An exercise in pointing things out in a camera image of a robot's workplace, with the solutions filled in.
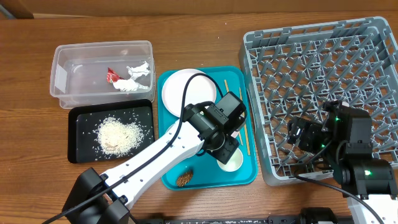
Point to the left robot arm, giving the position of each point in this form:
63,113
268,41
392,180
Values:
109,197

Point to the left wooden chopstick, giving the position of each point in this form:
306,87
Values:
239,137

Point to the large white plate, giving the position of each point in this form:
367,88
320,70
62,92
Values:
200,89

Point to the clear plastic bin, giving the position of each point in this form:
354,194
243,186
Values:
79,72

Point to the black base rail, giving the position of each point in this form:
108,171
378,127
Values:
272,219

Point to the red snack wrapper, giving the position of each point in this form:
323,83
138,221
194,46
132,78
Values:
112,76

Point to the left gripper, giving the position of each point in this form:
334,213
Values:
226,152

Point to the brown pine cone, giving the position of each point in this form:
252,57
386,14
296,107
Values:
184,179

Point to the medium white bowl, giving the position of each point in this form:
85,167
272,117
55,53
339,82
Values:
235,134

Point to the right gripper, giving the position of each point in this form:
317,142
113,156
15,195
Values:
310,130

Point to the white napkin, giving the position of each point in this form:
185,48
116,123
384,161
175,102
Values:
131,84

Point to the grey dishwasher rack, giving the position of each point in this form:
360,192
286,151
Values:
292,71

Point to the black plastic tray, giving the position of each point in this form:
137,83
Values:
74,113

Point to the small white cup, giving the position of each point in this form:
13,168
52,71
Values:
234,163

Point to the teal serving tray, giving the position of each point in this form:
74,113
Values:
206,172

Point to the white rice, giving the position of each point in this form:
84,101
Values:
113,134

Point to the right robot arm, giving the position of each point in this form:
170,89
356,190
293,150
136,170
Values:
343,142

